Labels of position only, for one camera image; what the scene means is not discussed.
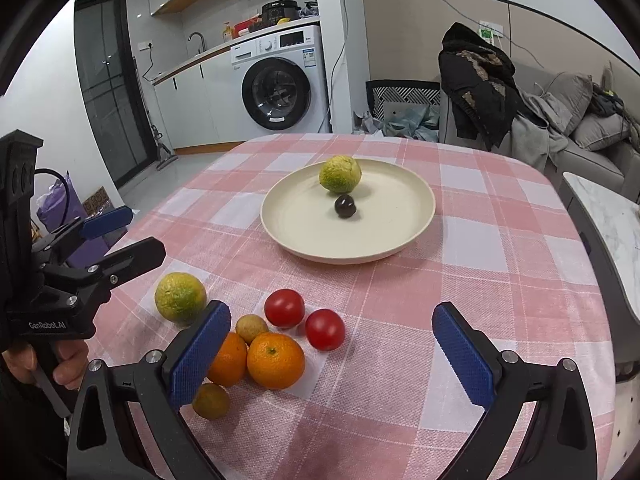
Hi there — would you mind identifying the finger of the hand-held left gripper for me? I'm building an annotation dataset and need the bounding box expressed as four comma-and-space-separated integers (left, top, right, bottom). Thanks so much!
31, 206, 134, 261
42, 238, 167, 293

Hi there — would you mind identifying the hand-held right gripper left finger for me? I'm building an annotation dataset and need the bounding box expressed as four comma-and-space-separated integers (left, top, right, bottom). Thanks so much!
66, 300, 232, 480

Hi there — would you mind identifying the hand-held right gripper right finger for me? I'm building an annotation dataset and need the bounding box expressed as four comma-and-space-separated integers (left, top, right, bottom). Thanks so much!
431, 301, 598, 480

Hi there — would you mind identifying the orange mandarin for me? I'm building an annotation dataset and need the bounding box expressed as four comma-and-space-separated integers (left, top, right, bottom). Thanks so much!
206, 331, 249, 388
246, 332, 306, 391

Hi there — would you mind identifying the small brown longan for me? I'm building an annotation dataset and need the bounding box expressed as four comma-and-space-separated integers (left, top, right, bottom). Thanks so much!
191, 382, 232, 421
235, 314, 270, 347

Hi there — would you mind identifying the green yellow citrus fruit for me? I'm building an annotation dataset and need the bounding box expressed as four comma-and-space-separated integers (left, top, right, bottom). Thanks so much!
319, 155, 363, 195
154, 272, 208, 324

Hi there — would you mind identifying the red tomato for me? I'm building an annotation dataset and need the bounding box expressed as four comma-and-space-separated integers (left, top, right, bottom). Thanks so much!
264, 288, 306, 329
305, 308, 346, 351

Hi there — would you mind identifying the cream round plate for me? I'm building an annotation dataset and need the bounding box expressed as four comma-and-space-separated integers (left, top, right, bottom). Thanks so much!
260, 158, 437, 264

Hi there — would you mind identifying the person's left forearm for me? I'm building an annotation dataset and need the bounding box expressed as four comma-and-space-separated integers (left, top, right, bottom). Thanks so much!
0, 372, 76, 480

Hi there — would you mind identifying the person's left hand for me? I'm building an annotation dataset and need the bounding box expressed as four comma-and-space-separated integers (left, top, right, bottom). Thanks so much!
1, 340, 90, 392

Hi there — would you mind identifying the patterned cardboard box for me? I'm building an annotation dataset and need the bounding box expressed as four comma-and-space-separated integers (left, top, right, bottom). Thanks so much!
82, 186, 112, 217

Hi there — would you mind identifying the purple plastic bag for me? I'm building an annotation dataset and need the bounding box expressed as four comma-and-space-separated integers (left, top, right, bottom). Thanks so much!
36, 180, 113, 268

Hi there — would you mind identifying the upright floor mop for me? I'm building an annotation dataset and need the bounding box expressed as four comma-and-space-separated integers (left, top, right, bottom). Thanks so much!
131, 55, 179, 171

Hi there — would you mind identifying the pink checked tablecloth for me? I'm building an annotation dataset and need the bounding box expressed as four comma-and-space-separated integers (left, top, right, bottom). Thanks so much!
30, 132, 618, 480

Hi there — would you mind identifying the black framed glass door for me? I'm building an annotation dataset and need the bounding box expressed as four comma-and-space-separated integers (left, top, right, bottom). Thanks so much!
74, 0, 158, 191

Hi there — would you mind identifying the white kitchen counter cabinet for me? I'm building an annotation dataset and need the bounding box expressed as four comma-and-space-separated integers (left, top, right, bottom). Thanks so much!
152, 42, 236, 151

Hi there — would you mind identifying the white marble table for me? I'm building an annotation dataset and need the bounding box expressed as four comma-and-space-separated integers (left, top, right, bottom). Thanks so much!
562, 171, 640, 322

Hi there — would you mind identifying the white washing machine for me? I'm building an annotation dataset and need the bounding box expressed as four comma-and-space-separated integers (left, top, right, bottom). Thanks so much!
230, 25, 331, 134

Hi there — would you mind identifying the grey sofa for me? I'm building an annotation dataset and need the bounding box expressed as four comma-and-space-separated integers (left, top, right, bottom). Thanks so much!
515, 60, 640, 201

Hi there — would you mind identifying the grey clothing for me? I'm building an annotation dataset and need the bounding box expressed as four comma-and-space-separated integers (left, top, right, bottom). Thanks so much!
510, 92, 568, 171

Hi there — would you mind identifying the flat grey cushion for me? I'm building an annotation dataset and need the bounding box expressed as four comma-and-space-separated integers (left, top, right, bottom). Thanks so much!
570, 112, 632, 152

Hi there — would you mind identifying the black pressure cooker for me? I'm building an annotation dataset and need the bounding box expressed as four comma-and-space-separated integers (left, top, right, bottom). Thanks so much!
261, 1, 301, 26

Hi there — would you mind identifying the black jacket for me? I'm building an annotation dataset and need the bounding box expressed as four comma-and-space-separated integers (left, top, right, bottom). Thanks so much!
438, 22, 523, 153

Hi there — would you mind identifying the black patterned basket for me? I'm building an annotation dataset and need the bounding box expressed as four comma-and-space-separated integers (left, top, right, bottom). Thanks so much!
365, 79, 443, 136

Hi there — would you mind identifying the large grey cushion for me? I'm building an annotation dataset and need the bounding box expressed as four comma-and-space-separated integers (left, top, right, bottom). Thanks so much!
542, 72, 594, 136

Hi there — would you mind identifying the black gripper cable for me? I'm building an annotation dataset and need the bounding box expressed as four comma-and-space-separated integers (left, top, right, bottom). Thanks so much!
34, 167, 72, 197

